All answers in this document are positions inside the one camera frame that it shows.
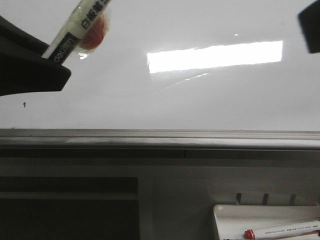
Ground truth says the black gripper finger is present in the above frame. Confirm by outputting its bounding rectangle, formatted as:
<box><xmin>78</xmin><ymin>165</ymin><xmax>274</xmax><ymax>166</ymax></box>
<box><xmin>0</xmin><ymin>17</ymin><xmax>71</xmax><ymax>96</ymax></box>
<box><xmin>298</xmin><ymin>1</ymin><xmax>320</xmax><ymax>54</ymax></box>

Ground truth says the black whiteboard marker with magnet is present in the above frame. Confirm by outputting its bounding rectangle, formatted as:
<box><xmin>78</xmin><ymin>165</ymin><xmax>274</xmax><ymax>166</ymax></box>
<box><xmin>42</xmin><ymin>0</ymin><xmax>109</xmax><ymax>65</ymax></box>

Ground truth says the white whiteboard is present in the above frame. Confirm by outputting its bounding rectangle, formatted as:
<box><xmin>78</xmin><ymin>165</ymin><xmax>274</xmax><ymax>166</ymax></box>
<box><xmin>0</xmin><ymin>0</ymin><xmax>320</xmax><ymax>149</ymax></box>

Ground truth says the red capped whiteboard marker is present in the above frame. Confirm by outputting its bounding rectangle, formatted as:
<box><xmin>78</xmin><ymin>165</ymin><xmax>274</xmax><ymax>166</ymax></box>
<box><xmin>243</xmin><ymin>220</ymin><xmax>320</xmax><ymax>240</ymax></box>

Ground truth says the white plastic marker tray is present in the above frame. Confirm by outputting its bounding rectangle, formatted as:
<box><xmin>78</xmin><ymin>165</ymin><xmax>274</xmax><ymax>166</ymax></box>
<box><xmin>212</xmin><ymin>204</ymin><xmax>320</xmax><ymax>240</ymax></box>

